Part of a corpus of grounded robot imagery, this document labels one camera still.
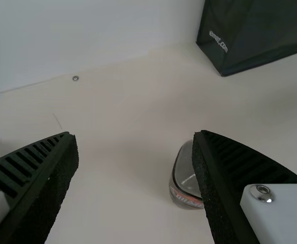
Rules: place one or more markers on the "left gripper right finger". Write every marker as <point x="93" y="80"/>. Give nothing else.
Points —
<point x="239" y="178"/>

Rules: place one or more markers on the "small square scanner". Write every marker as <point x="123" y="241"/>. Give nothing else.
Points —
<point x="183" y="172"/>

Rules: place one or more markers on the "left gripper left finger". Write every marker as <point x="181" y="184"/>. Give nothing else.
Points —
<point x="29" y="178"/>

